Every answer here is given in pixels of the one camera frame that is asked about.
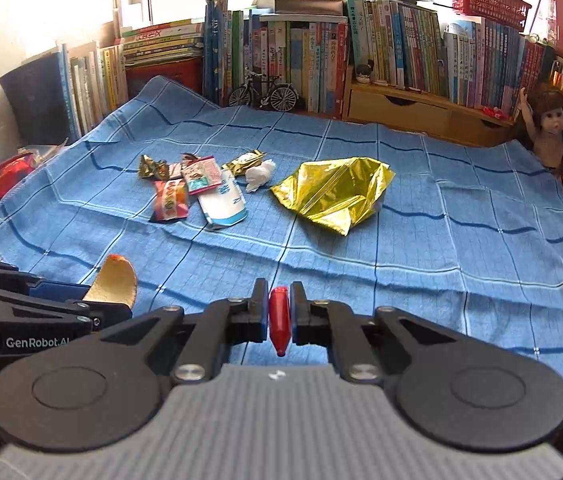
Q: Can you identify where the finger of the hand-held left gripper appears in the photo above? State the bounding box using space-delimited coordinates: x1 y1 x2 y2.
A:
0 252 92 303
0 286 133 334

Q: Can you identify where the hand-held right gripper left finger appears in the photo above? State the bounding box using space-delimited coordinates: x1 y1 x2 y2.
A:
96 279 270 386

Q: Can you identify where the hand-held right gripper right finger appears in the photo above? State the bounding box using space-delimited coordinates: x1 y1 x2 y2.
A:
291 281 462 385

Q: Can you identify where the tan curved cracker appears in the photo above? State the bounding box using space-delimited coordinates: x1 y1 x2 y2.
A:
84 255 138 309

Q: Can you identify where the gold foil bag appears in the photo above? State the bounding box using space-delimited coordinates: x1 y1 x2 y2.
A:
270 156 396 237

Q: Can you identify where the white tissue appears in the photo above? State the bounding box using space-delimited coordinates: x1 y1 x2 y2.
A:
245 159 277 194

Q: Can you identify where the pink-edged rice snack packet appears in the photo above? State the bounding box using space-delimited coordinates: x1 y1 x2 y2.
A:
182 156 224 196

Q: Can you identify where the row of upright books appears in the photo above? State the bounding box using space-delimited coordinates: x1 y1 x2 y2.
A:
345 0 558 112
204 0 351 115
59 41 130 139

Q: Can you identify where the stack of flat books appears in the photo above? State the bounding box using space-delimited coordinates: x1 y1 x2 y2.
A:
120 19 206 67

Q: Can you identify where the white and blue packet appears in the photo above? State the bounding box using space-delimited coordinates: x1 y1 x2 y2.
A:
196 169 249 231

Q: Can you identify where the red snack bag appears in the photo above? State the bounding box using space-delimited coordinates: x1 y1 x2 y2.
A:
0 152 38 202

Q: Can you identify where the blue plaid cloth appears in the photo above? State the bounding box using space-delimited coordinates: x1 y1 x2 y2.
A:
0 76 563 397

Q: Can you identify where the orange macaron print packet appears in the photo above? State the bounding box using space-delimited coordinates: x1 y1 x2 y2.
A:
150 179 191 224

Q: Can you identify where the gold twisted candy wrapper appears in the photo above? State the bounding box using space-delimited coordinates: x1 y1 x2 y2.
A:
222 149 268 177
138 154 170 181

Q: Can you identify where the dark blue book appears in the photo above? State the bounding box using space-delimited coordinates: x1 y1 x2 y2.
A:
0 51 71 147

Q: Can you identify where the model bicycle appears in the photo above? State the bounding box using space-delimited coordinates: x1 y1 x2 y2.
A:
228 68 299 110

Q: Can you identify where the wooden drawer box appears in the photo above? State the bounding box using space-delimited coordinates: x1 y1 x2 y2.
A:
343 80 518 149

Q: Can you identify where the red storage box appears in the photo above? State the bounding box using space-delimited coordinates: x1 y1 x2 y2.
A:
125 57 204 102

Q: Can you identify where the dark flat box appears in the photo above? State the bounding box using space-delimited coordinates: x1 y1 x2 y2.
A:
274 0 348 17

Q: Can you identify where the brown-haired doll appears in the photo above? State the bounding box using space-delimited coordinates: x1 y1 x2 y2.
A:
515 84 563 177

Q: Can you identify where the red plastic basket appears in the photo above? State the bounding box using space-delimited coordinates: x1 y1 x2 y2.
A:
448 0 533 32

